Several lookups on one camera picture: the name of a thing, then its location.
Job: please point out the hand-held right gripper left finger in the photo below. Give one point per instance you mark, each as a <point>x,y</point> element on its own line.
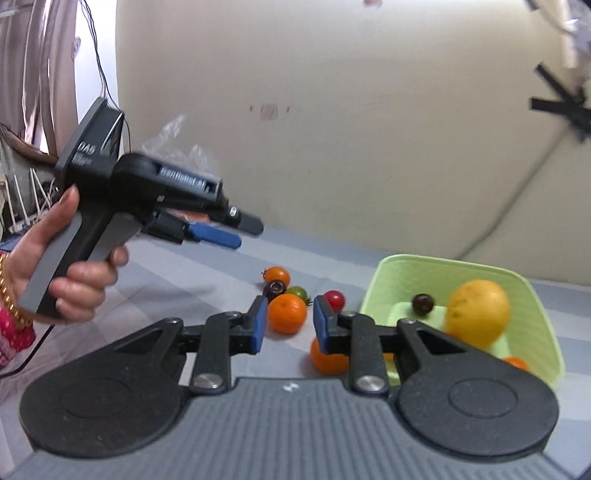
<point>259,326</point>

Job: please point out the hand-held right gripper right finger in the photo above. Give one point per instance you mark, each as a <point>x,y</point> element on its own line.
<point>320,328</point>

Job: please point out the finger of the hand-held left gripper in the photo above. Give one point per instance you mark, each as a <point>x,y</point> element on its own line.
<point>217,236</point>
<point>249,222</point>

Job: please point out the mandarin orange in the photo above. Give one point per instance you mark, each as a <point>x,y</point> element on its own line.
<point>515,363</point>
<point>328,361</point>
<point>287,314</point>

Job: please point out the light green plastic basket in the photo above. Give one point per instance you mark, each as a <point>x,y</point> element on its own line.
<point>397,281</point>

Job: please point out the person's left hand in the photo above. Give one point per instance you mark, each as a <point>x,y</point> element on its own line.
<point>34,258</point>

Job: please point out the red cherry tomato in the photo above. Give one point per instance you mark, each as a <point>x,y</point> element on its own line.
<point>335,300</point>

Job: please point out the dark purple cherry tomato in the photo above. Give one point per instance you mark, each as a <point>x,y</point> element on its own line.
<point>274,289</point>
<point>423,303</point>

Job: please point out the green cherry tomato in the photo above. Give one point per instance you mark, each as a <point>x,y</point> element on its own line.
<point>298,292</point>

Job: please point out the orange cherry tomato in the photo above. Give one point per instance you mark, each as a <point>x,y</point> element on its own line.
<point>277,276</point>

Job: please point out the clear plastic bag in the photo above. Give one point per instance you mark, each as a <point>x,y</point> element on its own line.
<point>178,147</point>

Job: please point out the white rack rods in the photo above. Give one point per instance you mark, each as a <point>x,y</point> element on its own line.
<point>27,203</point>

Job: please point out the beige curtain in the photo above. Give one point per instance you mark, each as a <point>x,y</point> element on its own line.
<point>41,69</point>

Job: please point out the large yellow citrus fruit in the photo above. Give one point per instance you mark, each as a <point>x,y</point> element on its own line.
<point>478,314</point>

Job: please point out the pink patterned clothing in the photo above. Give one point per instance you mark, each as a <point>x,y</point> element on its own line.
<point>14,337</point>

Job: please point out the black tape strips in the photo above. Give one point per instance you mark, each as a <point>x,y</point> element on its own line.
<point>556,104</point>

